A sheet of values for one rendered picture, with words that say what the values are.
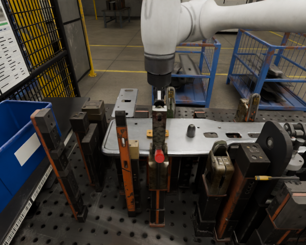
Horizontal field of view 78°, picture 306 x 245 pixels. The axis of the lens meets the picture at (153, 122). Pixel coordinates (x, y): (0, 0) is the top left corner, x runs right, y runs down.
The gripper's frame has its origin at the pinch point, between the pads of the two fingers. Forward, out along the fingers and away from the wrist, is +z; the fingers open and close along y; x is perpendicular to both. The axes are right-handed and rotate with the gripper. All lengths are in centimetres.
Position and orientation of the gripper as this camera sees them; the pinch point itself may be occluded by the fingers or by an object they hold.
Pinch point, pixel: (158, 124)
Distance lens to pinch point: 69.7
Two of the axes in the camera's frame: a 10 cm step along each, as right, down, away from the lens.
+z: 0.0, 8.2, 5.7
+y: 0.1, -5.7, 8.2
